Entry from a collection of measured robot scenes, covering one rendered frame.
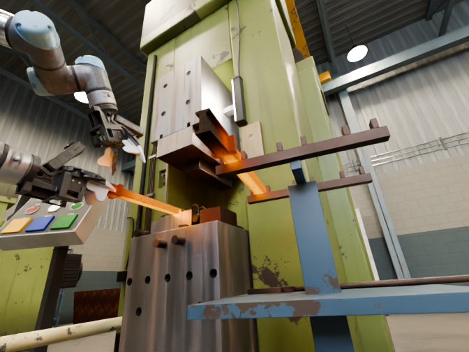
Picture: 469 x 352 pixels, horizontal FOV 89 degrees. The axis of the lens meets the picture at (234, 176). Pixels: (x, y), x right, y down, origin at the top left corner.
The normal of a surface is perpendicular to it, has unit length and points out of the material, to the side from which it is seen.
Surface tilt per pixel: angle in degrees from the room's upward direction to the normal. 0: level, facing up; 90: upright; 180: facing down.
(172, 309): 90
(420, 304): 90
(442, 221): 90
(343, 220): 90
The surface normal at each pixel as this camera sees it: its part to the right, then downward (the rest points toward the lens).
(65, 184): 0.87, -0.25
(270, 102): -0.48, -0.33
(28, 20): 0.36, -0.40
